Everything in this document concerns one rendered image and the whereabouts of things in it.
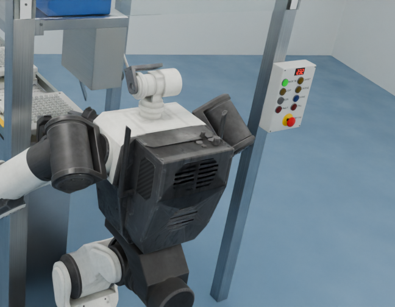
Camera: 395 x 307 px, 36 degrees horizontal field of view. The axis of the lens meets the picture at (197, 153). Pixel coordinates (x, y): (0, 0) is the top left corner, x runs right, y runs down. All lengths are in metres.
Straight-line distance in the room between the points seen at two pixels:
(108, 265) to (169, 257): 0.17
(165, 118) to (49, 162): 0.30
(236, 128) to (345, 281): 1.76
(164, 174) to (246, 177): 1.17
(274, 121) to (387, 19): 3.80
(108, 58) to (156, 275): 0.71
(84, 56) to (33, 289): 0.98
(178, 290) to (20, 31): 0.78
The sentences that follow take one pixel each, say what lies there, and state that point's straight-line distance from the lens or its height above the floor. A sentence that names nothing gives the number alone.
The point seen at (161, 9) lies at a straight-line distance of 1.85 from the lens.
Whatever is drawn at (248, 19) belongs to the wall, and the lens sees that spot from 5.89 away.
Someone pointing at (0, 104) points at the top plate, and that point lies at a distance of 2.10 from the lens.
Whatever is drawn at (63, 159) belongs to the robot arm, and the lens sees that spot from 1.31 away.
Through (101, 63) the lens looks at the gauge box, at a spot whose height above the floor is 1.19.
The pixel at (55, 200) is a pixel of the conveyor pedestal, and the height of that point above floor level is 0.61.
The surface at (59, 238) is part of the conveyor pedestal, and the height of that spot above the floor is 0.43.
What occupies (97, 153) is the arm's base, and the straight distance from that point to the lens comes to 1.37.
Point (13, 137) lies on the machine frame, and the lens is 1.79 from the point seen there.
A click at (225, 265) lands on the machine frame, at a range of 2.69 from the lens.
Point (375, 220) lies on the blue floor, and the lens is 3.76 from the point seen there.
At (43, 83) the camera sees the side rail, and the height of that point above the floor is 0.91.
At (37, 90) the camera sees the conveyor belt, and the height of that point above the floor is 0.89.
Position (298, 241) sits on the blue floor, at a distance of 3.35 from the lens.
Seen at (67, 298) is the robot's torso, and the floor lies 0.53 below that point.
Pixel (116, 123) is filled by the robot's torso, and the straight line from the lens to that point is 1.41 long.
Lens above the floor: 1.85
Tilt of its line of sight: 28 degrees down
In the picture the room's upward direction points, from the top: 10 degrees clockwise
